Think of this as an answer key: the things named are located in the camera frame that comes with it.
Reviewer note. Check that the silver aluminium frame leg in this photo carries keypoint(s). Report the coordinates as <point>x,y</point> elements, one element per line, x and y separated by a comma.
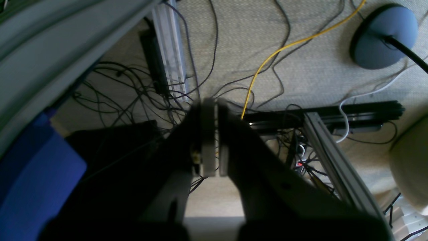
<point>343,176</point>

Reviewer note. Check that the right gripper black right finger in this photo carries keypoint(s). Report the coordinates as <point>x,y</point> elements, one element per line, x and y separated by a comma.
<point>280,205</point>

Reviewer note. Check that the black aluminium extrusion bar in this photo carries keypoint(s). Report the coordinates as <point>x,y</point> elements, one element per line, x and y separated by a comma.
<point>363,118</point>

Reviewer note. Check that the round blue-grey stand base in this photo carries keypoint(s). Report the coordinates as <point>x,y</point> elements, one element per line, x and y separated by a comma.
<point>385,37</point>

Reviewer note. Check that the blue cloth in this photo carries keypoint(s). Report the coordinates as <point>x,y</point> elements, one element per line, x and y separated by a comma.
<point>38,174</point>

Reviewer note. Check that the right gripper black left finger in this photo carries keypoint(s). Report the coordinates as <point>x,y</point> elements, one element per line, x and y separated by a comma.
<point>150,204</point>

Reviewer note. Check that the silver aluminium extrusion rail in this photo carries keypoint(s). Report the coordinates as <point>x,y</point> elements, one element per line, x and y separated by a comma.
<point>166,24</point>

